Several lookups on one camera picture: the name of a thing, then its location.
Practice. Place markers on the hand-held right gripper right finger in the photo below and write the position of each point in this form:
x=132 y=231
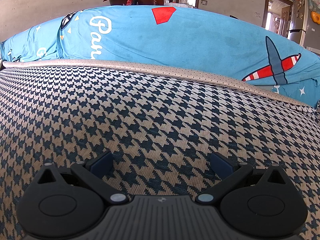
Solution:
x=221 y=165

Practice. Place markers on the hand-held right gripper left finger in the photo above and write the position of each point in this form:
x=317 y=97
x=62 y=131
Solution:
x=102 y=165

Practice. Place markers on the houndstooth sofa mat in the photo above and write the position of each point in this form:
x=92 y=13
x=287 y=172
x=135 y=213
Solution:
x=160 y=110

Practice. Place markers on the blue printed sofa cover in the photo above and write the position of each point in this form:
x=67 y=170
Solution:
x=200 y=35

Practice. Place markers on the white tablecloth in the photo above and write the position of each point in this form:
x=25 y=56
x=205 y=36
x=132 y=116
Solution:
x=178 y=4

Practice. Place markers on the grey refrigerator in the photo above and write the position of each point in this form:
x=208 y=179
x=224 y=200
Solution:
x=305 y=5

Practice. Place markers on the wide wooden door frame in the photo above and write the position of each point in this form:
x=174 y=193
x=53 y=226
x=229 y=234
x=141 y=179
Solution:
x=265 y=10

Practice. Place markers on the wall switch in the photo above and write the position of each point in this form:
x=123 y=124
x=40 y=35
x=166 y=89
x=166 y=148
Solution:
x=204 y=2

